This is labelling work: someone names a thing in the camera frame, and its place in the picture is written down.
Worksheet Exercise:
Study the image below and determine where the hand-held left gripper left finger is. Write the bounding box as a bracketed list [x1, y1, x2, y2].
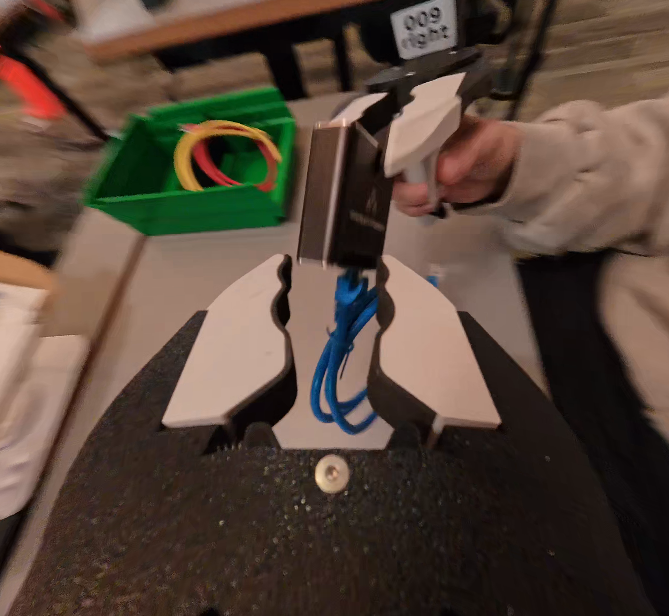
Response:
[162, 255, 298, 429]

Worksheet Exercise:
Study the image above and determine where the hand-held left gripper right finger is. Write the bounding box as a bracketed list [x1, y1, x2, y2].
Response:
[367, 256, 502, 447]

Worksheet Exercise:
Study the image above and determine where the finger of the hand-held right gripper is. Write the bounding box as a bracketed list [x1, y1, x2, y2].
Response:
[329, 94, 390, 128]
[383, 73, 466, 225]

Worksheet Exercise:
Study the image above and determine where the black ethernet splitter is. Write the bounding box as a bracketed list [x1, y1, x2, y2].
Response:
[297, 122, 395, 269]

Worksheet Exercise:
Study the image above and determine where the blue ethernet cable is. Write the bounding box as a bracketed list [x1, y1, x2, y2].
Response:
[310, 263, 445, 435]

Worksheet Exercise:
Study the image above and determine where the yellow cable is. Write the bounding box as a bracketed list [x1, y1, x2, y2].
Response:
[172, 120, 283, 192]

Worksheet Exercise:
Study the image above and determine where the green plastic bin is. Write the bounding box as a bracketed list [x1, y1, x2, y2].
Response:
[84, 86, 296, 235]

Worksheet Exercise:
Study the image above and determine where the person's right hand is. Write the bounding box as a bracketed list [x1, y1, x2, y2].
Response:
[391, 116, 523, 219]

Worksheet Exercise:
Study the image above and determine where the black pole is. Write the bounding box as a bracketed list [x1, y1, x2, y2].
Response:
[491, 0, 576, 100]

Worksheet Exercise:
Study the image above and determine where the instruction sheet on stand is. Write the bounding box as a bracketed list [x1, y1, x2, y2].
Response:
[0, 250, 55, 290]

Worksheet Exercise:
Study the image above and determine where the orange traffic cone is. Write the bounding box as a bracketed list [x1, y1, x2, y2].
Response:
[0, 54, 63, 118]

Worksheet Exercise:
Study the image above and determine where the red cable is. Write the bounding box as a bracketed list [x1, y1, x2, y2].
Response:
[193, 125, 279, 192]

